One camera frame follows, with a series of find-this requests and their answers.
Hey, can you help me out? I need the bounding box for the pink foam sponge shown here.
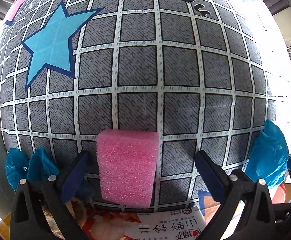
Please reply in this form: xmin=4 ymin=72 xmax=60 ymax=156
xmin=97 ymin=129 xmax=159 ymax=209

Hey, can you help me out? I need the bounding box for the beige knitted sock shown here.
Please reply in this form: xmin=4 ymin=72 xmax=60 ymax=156
xmin=65 ymin=197 xmax=87 ymax=228

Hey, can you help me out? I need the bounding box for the blue plastic bag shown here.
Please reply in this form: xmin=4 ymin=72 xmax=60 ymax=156
xmin=5 ymin=119 xmax=289 ymax=190

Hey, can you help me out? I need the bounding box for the floral tissue pack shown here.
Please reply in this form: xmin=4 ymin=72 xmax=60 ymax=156
xmin=82 ymin=207 xmax=206 ymax=240

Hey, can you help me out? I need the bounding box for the grey checked star tablecloth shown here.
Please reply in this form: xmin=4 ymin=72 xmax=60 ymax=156
xmin=0 ymin=0 xmax=291 ymax=211

